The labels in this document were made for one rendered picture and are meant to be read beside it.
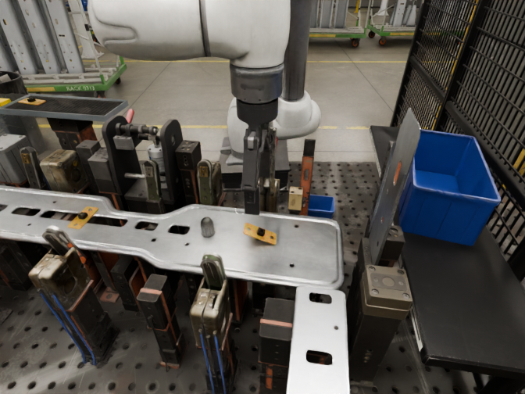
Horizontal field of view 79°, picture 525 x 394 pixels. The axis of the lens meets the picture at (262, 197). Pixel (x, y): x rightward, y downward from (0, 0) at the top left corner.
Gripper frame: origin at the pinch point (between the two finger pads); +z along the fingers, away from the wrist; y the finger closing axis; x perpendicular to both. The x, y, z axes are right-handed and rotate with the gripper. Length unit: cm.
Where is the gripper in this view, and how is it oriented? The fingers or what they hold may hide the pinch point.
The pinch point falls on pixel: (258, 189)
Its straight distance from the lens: 68.1
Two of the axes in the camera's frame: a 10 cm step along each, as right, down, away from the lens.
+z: 0.0, 8.0, 6.1
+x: 9.9, 1.0, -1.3
